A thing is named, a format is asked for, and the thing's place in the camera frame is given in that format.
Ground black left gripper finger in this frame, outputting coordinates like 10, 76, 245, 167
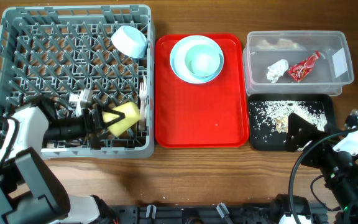
100, 107, 126, 122
91, 126, 113, 142

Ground yellow plastic cup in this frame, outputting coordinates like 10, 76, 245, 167
104, 102, 140, 137

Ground rice and food scraps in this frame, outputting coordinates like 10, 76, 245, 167
250, 100, 328, 142

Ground white plastic fork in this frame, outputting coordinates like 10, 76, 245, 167
139, 75, 147, 131

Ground red snack wrapper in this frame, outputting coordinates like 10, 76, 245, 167
287, 51, 321, 82

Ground white napkin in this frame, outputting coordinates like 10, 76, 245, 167
267, 59, 289, 83

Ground light blue bowl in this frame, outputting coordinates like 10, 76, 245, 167
111, 26, 147, 58

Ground light blue plate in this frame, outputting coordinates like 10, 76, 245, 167
170, 35, 224, 84

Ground green bowl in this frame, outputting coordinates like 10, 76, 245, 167
185, 44, 221, 78

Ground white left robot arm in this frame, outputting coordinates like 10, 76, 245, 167
0, 95, 126, 223

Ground grey plastic dishwasher rack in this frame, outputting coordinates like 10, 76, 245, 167
0, 4, 155, 159

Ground black tray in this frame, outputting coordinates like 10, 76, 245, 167
248, 93, 336, 151

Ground clear plastic bin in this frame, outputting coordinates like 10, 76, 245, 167
243, 30, 354, 96

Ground red plastic tray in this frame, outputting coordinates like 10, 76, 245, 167
154, 33, 250, 148

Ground black mounting rail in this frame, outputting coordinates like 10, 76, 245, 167
104, 202, 329, 224

